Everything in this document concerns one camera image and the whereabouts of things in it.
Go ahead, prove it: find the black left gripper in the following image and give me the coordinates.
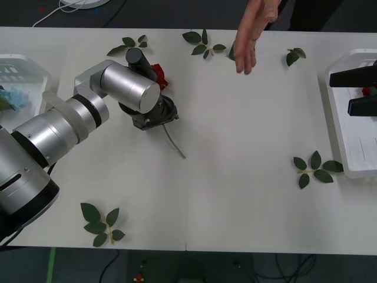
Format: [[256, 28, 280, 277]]
[[132, 96, 180, 132]]

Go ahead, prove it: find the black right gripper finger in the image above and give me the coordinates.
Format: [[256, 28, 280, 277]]
[[329, 60, 377, 88], [347, 96, 377, 117]]

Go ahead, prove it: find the pale blue artificial flower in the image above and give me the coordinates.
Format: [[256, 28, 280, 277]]
[[0, 85, 32, 113]]

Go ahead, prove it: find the person's hand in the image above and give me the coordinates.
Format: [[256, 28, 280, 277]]
[[235, 0, 280, 76]]

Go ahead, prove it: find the shallow white box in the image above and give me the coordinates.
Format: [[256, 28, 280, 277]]
[[0, 54, 53, 119], [325, 48, 377, 179]]

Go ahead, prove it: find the small crumpled green leaf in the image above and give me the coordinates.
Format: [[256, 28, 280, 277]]
[[286, 48, 307, 67]]

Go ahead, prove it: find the green leaf twig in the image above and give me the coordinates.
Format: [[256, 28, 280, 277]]
[[106, 34, 148, 57], [293, 150, 344, 190], [81, 202, 126, 248], [181, 28, 227, 60]]

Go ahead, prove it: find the large single green leaf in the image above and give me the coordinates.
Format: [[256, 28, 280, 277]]
[[225, 41, 238, 62]]

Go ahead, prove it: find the white round stand base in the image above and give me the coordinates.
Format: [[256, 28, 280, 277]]
[[58, 0, 110, 9]]

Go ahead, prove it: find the white cable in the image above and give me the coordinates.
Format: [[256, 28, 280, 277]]
[[32, 0, 89, 28]]

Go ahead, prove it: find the black floor cable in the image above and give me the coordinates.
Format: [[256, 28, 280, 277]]
[[256, 252, 318, 281]]

